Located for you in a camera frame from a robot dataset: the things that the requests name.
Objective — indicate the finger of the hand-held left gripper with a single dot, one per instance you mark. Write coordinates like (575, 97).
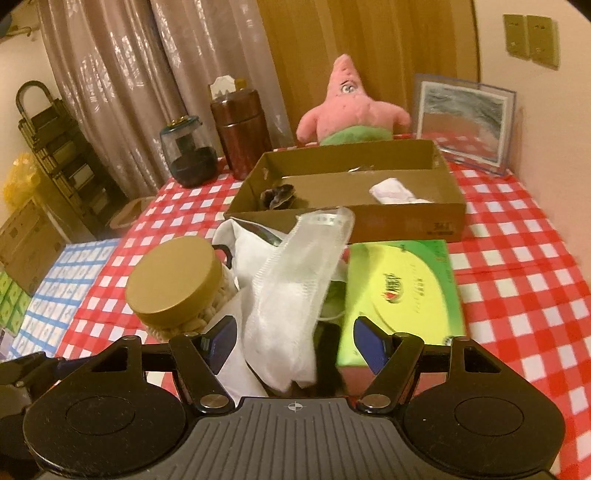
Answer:
(27, 367)

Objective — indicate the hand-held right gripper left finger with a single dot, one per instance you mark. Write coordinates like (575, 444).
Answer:
(220, 344)

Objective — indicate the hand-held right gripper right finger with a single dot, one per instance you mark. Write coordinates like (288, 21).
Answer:
(369, 344)

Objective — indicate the brown cardboard box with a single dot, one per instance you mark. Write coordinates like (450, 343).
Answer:
(351, 203)

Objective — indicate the small white cloth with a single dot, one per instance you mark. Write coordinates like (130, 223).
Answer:
(396, 191)

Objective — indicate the green tissue pack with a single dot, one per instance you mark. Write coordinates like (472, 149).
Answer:
(401, 295)

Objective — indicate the stack of green boxes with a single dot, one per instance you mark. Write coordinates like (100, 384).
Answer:
(13, 302)

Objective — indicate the jar with tan lid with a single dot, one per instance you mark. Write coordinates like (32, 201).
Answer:
(171, 286)

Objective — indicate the blue checkered cloth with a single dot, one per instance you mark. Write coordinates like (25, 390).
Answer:
(64, 286)

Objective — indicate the cardboard carton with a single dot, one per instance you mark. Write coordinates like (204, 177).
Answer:
(30, 249)

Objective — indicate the red checkered tablecloth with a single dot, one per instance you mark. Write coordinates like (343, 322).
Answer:
(512, 286)

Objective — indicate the tan basket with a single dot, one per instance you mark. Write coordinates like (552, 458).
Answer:
(131, 213)

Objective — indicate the yellow plastic bag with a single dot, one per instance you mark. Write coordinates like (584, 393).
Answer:
(21, 182)

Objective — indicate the glass jar with dark contents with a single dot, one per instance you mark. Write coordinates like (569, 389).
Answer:
(187, 157)

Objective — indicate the dark brown wooden canister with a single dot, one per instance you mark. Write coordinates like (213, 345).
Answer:
(240, 134)

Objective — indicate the black folding rack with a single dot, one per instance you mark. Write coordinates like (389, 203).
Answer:
(60, 152)

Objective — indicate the pink starfish plush toy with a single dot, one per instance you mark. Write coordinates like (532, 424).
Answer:
(344, 110)

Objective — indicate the white wooden holder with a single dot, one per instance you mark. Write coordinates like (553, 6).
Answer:
(225, 86)

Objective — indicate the grey patterned curtain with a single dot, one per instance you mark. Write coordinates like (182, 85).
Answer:
(134, 92)

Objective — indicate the wooden door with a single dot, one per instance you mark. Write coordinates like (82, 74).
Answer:
(369, 41)

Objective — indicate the clear acrylic picture frame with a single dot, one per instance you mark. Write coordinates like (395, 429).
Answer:
(461, 120)

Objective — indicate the beige wall socket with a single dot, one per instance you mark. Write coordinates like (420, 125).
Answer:
(543, 42)
(515, 35)

